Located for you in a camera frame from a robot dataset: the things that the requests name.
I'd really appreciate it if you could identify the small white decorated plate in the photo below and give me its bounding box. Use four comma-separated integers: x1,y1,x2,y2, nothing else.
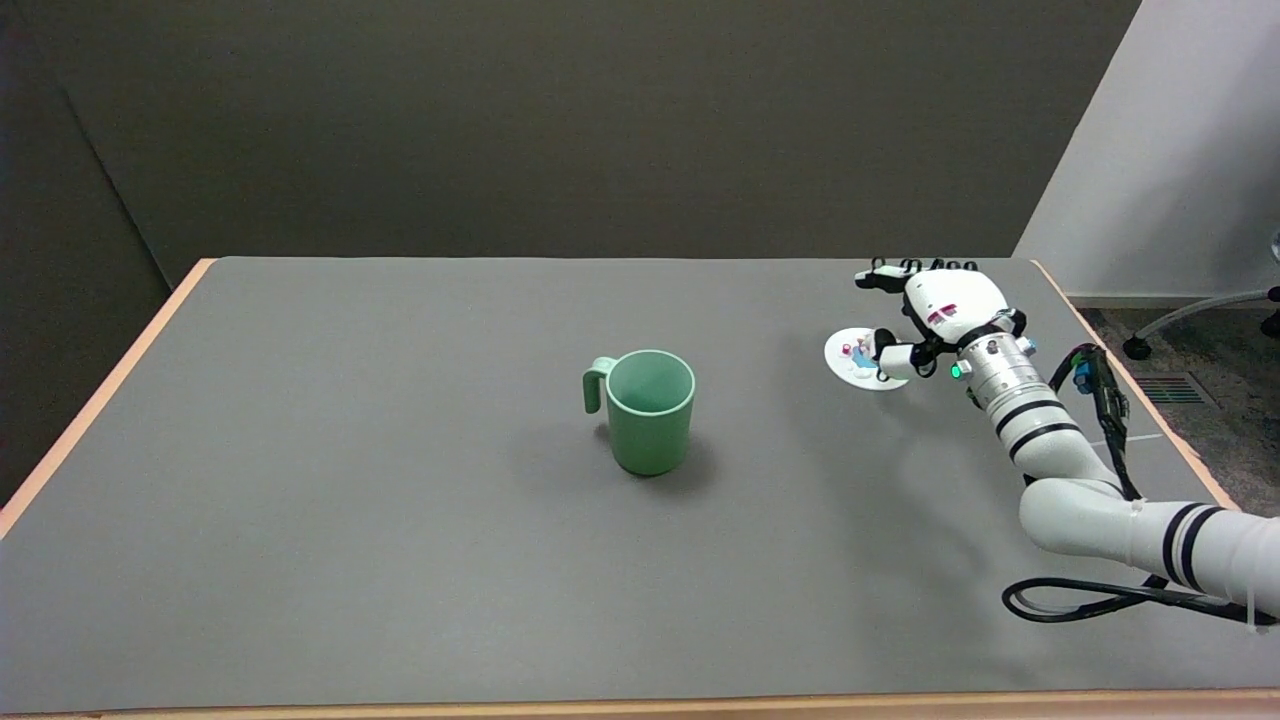
824,327,911,392

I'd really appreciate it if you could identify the floor vent grille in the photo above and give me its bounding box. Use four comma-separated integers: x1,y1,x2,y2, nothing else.
1134,373,1219,409

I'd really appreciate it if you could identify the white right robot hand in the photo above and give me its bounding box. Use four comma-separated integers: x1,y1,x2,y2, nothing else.
855,257,1027,383

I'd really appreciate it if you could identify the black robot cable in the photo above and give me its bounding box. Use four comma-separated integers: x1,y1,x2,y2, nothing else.
1002,343,1280,627

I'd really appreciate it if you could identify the green plastic mug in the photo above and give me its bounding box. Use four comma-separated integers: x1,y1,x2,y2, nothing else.
583,349,697,478

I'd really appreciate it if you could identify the office chair base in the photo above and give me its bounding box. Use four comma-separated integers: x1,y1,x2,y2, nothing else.
1122,230,1280,361

